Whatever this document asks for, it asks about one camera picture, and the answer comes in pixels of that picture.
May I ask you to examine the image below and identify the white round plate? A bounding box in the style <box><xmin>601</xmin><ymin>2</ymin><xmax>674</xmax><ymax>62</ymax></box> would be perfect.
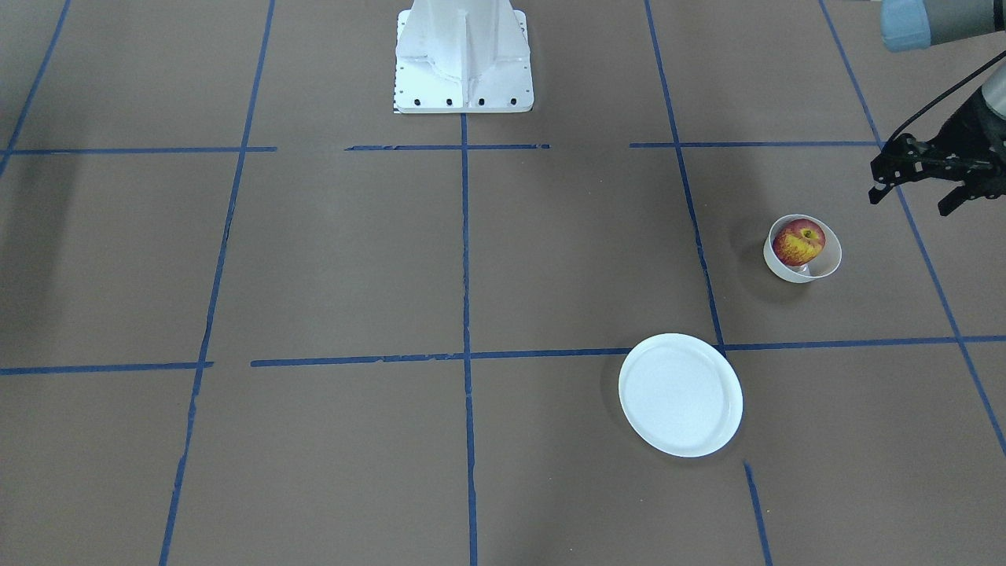
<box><xmin>618</xmin><ymin>333</ymin><xmax>743</xmax><ymax>458</ymax></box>

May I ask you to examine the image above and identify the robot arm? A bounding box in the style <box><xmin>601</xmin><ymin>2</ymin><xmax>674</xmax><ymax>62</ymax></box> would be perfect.
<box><xmin>867</xmin><ymin>1</ymin><xmax>1005</xmax><ymax>216</ymax></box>

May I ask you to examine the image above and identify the red yellow apple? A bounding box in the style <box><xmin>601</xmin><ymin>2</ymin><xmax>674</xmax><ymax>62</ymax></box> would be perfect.
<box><xmin>772</xmin><ymin>218</ymin><xmax>827</xmax><ymax>267</ymax></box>

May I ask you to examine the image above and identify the white bowl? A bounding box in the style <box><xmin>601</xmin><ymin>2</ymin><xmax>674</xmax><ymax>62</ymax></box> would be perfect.
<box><xmin>762</xmin><ymin>215</ymin><xmax>843</xmax><ymax>284</ymax></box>

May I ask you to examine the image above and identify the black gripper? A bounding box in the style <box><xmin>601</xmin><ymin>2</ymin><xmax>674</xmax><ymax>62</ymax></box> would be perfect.
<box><xmin>867</xmin><ymin>89</ymin><xmax>1005</xmax><ymax>216</ymax></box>

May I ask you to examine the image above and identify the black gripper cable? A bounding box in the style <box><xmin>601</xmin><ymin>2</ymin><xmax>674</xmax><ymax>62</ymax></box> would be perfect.
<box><xmin>884</xmin><ymin>49</ymin><xmax>1006</xmax><ymax>146</ymax></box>

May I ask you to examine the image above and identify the brown paper table cover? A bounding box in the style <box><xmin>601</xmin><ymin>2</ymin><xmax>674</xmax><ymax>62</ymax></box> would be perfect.
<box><xmin>2</xmin><ymin>1</ymin><xmax>1004</xmax><ymax>565</ymax></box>

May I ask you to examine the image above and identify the white camera mast base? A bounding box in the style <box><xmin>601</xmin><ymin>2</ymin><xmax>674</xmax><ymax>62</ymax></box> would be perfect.
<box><xmin>393</xmin><ymin>1</ymin><xmax>534</xmax><ymax>114</ymax></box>

